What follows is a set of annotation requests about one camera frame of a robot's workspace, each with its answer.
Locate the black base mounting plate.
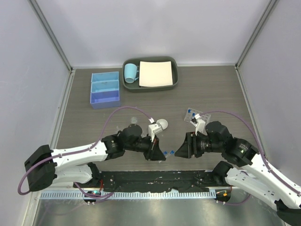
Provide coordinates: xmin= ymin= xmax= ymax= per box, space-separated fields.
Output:
xmin=78 ymin=170 xmax=229 ymax=193

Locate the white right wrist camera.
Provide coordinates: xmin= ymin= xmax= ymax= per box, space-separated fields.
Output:
xmin=190 ymin=114 xmax=206 ymax=134

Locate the light blue mug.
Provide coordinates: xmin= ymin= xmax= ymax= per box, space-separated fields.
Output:
xmin=124 ymin=64 xmax=139 ymax=83

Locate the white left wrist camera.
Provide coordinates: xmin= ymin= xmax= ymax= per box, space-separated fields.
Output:
xmin=148 ymin=120 xmax=163 ymax=142

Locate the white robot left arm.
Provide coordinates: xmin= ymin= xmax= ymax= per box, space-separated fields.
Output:
xmin=24 ymin=123 xmax=166 ymax=192

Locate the white slotted cable duct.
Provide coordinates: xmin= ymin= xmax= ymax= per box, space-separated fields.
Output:
xmin=40 ymin=189 xmax=216 ymax=200

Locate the dark green plastic tray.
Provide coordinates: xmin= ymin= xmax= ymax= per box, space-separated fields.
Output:
xmin=120 ymin=56 xmax=178 ymax=92

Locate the clear glass jar with lid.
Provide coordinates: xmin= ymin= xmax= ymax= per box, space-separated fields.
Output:
xmin=131 ymin=117 xmax=138 ymax=124

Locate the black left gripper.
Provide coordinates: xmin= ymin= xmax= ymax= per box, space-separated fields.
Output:
xmin=125 ymin=133 xmax=166 ymax=161

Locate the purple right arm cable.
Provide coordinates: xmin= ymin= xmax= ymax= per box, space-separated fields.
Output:
xmin=199 ymin=111 xmax=301 ymax=205

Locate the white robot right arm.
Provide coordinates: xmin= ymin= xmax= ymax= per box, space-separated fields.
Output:
xmin=175 ymin=121 xmax=301 ymax=226

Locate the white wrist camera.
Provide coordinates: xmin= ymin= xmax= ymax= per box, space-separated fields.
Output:
xmin=190 ymin=114 xmax=206 ymax=134
xmin=148 ymin=120 xmax=163 ymax=142

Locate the clear acrylic test tube rack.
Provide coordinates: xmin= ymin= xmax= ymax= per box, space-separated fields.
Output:
xmin=182 ymin=107 xmax=212 ymax=125

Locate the blue three-compartment organizer box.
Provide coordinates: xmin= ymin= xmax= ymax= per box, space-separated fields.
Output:
xmin=90 ymin=72 xmax=121 ymax=109

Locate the white square plate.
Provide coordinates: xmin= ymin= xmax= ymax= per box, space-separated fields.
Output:
xmin=139 ymin=61 xmax=173 ymax=87

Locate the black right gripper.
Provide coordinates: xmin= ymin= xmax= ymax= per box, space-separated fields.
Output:
xmin=174 ymin=131 xmax=222 ymax=158

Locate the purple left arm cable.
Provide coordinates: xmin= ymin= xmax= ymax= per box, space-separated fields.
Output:
xmin=17 ymin=106 xmax=153 ymax=195

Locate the large white porcelain dish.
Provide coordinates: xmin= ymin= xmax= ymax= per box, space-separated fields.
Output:
xmin=157 ymin=119 xmax=168 ymax=130

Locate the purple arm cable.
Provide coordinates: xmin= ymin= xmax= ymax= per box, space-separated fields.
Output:
xmin=199 ymin=111 xmax=301 ymax=205
xmin=17 ymin=106 xmax=153 ymax=195

